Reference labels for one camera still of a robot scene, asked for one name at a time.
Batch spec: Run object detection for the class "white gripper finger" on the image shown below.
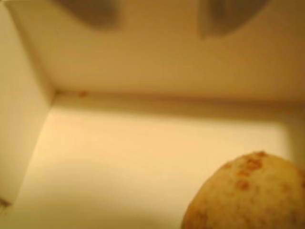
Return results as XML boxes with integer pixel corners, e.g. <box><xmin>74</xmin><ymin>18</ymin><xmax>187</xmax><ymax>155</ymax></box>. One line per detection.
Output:
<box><xmin>199</xmin><ymin>0</ymin><xmax>269</xmax><ymax>40</ymax></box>
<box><xmin>53</xmin><ymin>0</ymin><xmax>121</xmax><ymax>31</ymax></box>

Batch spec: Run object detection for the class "chocolate chip mini cookie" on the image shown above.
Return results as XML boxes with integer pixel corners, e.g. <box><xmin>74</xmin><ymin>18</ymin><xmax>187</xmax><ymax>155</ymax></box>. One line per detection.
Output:
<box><xmin>182</xmin><ymin>150</ymin><xmax>305</xmax><ymax>229</ymax></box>

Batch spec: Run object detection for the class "white open cardboard box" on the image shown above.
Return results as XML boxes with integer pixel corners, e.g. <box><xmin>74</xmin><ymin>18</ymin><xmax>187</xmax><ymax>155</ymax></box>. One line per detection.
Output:
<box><xmin>0</xmin><ymin>0</ymin><xmax>305</xmax><ymax>229</ymax></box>

